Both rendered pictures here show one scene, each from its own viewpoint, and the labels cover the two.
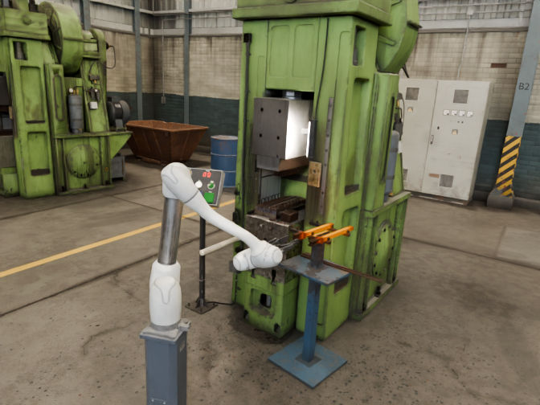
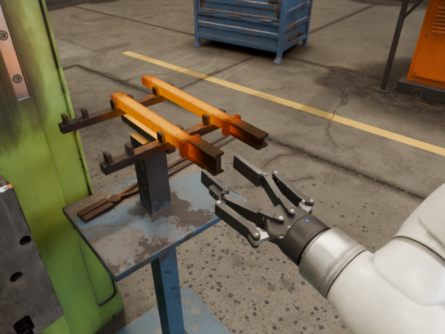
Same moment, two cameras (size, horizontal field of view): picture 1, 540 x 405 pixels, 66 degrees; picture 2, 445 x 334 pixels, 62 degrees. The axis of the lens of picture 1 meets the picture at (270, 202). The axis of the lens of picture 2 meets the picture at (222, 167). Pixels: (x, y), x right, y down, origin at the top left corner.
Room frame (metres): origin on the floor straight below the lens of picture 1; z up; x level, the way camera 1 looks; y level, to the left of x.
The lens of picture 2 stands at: (2.25, 0.41, 1.37)
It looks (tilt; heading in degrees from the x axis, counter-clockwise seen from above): 35 degrees down; 277
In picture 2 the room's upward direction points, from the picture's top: straight up
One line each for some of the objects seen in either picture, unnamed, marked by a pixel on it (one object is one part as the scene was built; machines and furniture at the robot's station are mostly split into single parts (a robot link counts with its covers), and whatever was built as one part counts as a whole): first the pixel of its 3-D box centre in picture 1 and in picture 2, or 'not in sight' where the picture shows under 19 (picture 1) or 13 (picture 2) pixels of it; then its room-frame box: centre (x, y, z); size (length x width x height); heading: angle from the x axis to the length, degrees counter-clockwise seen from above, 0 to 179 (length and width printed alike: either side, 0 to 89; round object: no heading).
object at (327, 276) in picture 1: (316, 267); (156, 205); (2.52, -0.33, 0.72); 0.40 x 0.30 x 0.02; 48
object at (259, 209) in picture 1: (280, 205); not in sight; (3.11, -0.09, 0.96); 0.42 x 0.20 x 0.09; 145
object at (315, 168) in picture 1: (314, 173); not in sight; (2.87, -0.30, 1.27); 0.09 x 0.02 x 0.17; 55
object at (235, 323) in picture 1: (255, 327); not in sight; (2.90, 0.06, 0.01); 0.58 x 0.39 x 0.01; 55
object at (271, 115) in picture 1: (291, 127); not in sight; (3.09, -0.12, 1.56); 0.42 x 0.39 x 0.40; 145
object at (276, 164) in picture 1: (284, 159); not in sight; (3.11, -0.09, 1.32); 0.42 x 0.20 x 0.10; 145
